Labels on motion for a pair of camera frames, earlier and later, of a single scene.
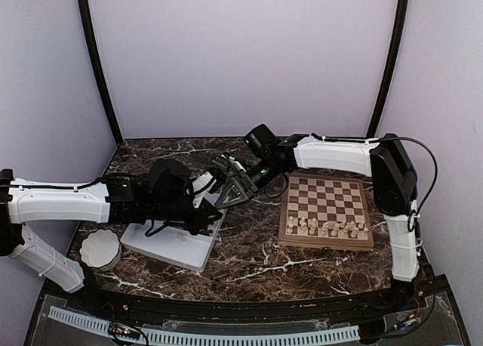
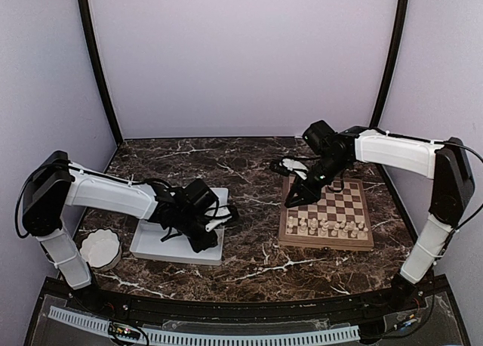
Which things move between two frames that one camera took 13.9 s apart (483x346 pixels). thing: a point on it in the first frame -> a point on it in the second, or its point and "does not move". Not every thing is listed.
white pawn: [333, 233] does not move
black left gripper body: [165, 209] -> [187, 227]
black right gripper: [239, 183] -> [309, 194]
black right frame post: [392, 58] does not move
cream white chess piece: [355, 232] does not move
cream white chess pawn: [303, 223] does not move
